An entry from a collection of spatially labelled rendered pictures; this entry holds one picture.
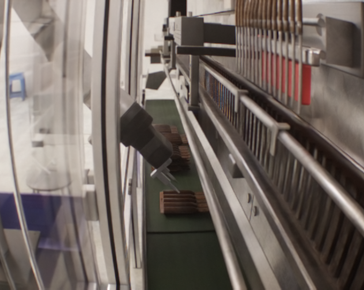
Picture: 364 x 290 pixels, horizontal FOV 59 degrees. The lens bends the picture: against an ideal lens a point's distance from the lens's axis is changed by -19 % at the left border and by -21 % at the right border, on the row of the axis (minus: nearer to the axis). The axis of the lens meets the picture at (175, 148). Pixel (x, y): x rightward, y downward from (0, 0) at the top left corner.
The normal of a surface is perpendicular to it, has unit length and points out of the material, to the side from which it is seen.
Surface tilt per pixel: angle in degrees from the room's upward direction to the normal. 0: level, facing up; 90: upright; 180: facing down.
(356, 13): 90
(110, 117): 90
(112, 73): 90
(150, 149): 74
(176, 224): 2
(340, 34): 90
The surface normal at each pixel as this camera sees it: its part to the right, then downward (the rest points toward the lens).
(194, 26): 0.07, 0.32
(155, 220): 0.01, -0.96
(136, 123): 0.36, -0.04
